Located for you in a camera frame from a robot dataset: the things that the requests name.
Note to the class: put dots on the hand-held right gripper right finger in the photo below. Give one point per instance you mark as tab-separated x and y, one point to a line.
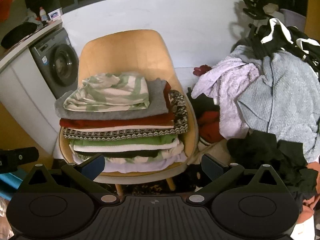
212	167

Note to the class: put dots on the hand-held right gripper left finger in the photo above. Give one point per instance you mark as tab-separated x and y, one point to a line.
92	167

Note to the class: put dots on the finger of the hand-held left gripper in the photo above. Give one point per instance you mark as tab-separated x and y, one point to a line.
20	157

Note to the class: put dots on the green beige patterned garment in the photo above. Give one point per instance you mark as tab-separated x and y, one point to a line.
107	92

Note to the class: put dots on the stack of folded clothes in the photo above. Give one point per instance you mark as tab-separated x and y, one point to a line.
120	132

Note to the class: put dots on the teal blue cloth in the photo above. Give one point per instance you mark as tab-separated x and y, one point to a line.
11	182

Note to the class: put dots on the red garment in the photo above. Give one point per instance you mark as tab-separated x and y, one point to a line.
210	127

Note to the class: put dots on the dark patterned rug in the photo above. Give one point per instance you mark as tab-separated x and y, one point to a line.
155	187

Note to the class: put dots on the white counter cabinet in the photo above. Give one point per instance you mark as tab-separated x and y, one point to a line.
22	85

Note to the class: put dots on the lilac fleece garment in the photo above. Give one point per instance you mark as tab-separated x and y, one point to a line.
232	92

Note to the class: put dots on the grey-blue fleece robe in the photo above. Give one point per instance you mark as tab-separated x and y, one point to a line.
287	100

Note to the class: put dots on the grey washing machine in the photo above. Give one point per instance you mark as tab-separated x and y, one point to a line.
57	62

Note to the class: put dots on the rust orange garment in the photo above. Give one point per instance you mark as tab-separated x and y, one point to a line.
308	205

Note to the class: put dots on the beige chair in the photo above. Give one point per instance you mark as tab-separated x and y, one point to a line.
125	52

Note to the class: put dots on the black white-trimmed garment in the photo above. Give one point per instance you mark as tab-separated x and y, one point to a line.
275	37

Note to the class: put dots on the white bottle red cap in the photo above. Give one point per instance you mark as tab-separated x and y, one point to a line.
43	15

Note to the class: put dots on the white plastic tub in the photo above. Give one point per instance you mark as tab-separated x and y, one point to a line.
55	14

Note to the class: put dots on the orange cloth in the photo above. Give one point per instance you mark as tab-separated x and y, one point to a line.
7	2

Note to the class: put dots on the lilac plastic bucket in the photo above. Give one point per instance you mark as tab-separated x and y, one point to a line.
293	17

